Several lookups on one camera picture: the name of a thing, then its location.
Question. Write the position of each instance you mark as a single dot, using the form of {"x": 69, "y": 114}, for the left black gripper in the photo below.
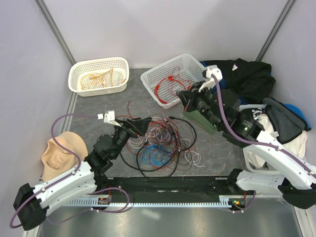
{"x": 139, "y": 125}

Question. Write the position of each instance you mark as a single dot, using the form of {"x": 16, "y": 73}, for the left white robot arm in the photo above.
{"x": 34, "y": 204}

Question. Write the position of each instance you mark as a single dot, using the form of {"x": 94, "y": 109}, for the blue cloth item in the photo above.
{"x": 299, "y": 113}

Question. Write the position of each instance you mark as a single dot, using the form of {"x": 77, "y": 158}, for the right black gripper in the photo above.
{"x": 189, "y": 98}

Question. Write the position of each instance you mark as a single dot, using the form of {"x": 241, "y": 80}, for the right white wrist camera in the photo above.
{"x": 210, "y": 73}

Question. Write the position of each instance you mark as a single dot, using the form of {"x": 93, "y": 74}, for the green plastic tray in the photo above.
{"x": 201, "y": 121}

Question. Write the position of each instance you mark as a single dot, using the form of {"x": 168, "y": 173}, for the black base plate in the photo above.
{"x": 191, "y": 188}

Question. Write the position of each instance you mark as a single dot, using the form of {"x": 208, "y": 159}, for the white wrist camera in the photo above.
{"x": 210, "y": 73}
{"x": 108, "y": 117}

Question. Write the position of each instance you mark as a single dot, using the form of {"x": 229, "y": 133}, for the black and blue jacket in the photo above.
{"x": 252, "y": 81}

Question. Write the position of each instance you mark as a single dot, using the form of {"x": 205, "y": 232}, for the grey black-trimmed garment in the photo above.
{"x": 284, "y": 121}

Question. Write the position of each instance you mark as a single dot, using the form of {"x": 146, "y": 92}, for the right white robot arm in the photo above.
{"x": 295, "y": 181}

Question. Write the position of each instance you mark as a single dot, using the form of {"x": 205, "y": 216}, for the white perforated basket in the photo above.
{"x": 179, "y": 73}
{"x": 99, "y": 76}

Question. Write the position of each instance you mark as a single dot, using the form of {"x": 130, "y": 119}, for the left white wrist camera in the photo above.
{"x": 108, "y": 117}

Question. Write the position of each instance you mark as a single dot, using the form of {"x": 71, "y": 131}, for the beige bucket hat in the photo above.
{"x": 56, "y": 160}

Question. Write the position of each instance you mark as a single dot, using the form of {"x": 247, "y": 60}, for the grey slotted cable duct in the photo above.
{"x": 101, "y": 202}

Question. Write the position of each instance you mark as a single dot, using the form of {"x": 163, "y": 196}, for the white cloth garment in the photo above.
{"x": 297, "y": 145}

